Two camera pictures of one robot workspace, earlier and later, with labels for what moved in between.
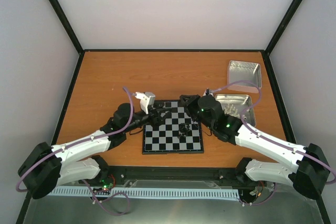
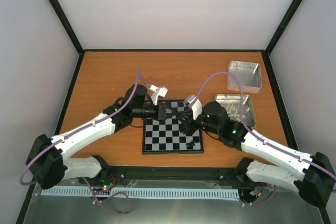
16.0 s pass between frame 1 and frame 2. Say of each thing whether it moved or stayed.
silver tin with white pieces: stayed
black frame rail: stayed
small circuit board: stayed
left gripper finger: moved
